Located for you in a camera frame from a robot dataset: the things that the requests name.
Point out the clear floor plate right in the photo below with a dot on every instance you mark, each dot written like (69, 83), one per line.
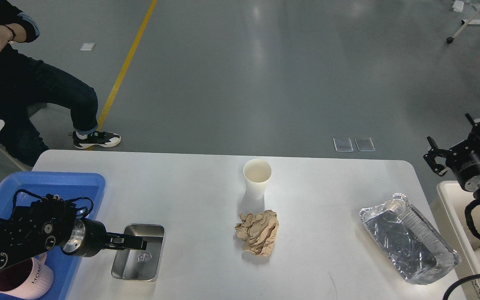
(365, 144)

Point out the crumpled brown paper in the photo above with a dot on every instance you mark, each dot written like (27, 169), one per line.
(258, 232)

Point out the aluminium foil tray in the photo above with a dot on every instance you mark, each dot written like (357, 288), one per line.
(415, 248)

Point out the clear floor plate left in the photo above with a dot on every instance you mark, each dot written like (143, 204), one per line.
(343, 145)

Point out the stainless steel rectangular tray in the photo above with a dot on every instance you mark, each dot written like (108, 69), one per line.
(141, 265)

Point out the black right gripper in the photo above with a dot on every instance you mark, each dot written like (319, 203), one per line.
(475, 164)

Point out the clear floor plate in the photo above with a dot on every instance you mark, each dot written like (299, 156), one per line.
(365, 144)
(343, 145)

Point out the white paper cup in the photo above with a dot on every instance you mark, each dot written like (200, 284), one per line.
(257, 173)

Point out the seated person dark clothes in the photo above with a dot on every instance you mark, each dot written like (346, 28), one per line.
(25, 81)

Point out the white bin right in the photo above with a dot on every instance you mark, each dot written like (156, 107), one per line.
(448, 211)

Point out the blue plastic tray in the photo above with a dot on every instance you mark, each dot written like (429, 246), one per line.
(68, 186)

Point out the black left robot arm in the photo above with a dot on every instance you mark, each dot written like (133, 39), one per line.
(40, 223)

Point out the pink ribbed mug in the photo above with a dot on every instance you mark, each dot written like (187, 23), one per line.
(27, 280)

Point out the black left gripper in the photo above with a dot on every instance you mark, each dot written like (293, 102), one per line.
(88, 237)

